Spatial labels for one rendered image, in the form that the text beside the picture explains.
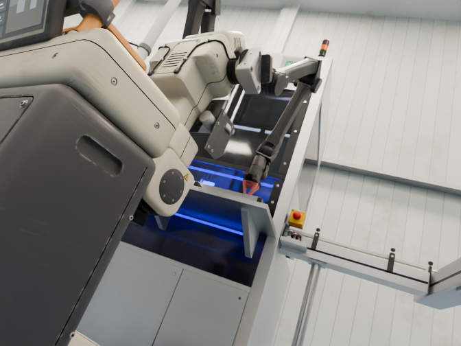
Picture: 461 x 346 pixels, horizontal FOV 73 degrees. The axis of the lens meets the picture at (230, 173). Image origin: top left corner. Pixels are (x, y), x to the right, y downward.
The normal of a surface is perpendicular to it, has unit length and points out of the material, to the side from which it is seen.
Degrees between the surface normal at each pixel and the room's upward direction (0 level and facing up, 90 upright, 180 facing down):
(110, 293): 90
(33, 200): 90
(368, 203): 90
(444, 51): 90
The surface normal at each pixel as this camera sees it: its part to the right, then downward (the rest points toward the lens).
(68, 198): 0.84, 0.10
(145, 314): -0.22, -0.47
